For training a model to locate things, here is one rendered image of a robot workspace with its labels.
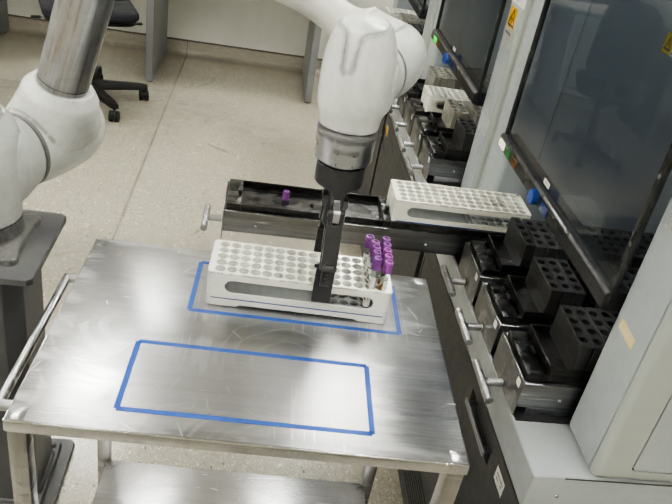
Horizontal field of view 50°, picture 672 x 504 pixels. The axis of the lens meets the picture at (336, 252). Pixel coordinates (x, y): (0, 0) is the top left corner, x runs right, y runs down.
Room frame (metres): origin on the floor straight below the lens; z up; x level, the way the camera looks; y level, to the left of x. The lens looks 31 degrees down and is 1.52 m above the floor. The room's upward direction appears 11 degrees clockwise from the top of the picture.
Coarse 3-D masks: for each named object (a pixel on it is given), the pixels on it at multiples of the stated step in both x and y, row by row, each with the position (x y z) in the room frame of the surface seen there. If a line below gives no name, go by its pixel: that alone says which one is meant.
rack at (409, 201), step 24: (408, 192) 1.39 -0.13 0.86; (432, 192) 1.42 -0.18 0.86; (456, 192) 1.45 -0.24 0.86; (480, 192) 1.47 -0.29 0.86; (408, 216) 1.35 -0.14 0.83; (432, 216) 1.42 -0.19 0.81; (456, 216) 1.44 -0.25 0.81; (480, 216) 1.45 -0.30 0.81; (504, 216) 1.38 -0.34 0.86; (528, 216) 1.39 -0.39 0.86
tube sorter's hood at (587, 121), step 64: (576, 0) 1.37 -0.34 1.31; (640, 0) 1.14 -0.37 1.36; (576, 64) 1.28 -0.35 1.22; (640, 64) 1.07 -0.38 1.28; (512, 128) 1.48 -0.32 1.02; (576, 128) 1.20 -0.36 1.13; (640, 128) 1.01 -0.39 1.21; (576, 192) 1.12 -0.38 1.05; (640, 192) 0.95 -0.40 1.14; (576, 256) 1.02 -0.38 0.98
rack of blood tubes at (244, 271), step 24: (216, 240) 1.03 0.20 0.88; (216, 264) 0.96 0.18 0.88; (240, 264) 0.97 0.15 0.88; (264, 264) 0.98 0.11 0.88; (288, 264) 1.01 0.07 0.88; (312, 264) 1.01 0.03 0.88; (360, 264) 1.04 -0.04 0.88; (216, 288) 0.94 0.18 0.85; (240, 288) 0.99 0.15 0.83; (264, 288) 1.00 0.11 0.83; (288, 288) 1.01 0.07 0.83; (312, 288) 0.95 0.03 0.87; (336, 288) 0.96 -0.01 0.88; (360, 288) 0.97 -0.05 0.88; (312, 312) 0.95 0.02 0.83; (336, 312) 0.96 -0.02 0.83; (360, 312) 0.96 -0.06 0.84; (384, 312) 0.97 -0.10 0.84
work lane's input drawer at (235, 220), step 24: (240, 192) 1.34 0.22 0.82; (264, 192) 1.39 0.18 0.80; (312, 192) 1.42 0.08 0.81; (216, 216) 1.34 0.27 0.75; (240, 216) 1.28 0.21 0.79; (264, 216) 1.29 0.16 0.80; (288, 216) 1.30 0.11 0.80; (312, 216) 1.31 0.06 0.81; (360, 216) 1.36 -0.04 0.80; (384, 216) 1.36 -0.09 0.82; (360, 240) 1.32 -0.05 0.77; (408, 240) 1.34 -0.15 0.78; (432, 240) 1.34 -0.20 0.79; (456, 240) 1.35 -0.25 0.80; (480, 240) 1.36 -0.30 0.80
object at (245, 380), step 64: (128, 256) 1.03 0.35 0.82; (192, 256) 1.06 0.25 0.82; (64, 320) 0.83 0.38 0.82; (128, 320) 0.86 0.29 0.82; (192, 320) 0.89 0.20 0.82; (256, 320) 0.92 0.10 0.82; (320, 320) 0.95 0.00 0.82; (64, 384) 0.70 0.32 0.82; (128, 384) 0.72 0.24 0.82; (192, 384) 0.75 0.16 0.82; (256, 384) 0.77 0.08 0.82; (320, 384) 0.80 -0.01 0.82; (384, 384) 0.82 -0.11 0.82; (448, 384) 0.85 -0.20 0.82; (192, 448) 0.65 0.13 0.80; (256, 448) 0.66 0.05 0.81; (320, 448) 0.67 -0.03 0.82; (384, 448) 0.69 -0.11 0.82; (448, 448) 0.72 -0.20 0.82
